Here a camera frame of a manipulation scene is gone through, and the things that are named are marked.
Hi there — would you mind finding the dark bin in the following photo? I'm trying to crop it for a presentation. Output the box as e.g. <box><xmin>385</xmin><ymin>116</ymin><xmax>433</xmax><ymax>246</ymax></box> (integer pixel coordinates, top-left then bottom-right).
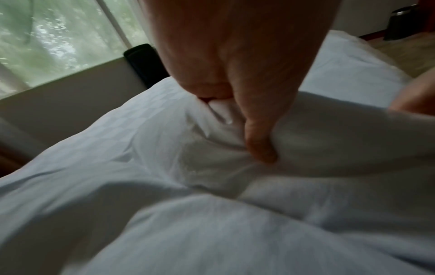
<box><xmin>383</xmin><ymin>5</ymin><xmax>422</xmax><ymax>41</ymax></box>

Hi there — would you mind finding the person's right hand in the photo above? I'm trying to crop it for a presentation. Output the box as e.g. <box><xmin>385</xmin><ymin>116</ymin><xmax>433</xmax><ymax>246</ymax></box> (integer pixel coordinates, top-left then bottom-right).
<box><xmin>388</xmin><ymin>66</ymin><xmax>435</xmax><ymax>116</ymax></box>

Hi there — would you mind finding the white duvet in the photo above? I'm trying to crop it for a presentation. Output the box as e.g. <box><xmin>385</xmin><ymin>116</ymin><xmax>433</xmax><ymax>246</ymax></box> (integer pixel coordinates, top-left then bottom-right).
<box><xmin>0</xmin><ymin>29</ymin><xmax>435</xmax><ymax>275</ymax></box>

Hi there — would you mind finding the window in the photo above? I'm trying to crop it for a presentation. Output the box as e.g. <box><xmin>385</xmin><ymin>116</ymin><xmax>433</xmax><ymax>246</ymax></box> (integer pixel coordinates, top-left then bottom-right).
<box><xmin>0</xmin><ymin>0</ymin><xmax>154</xmax><ymax>99</ymax></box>

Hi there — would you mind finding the person's left hand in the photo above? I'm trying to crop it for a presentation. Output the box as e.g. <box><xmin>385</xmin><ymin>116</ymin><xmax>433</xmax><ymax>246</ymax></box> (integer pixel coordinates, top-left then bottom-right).
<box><xmin>139</xmin><ymin>0</ymin><xmax>341</xmax><ymax>164</ymax></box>

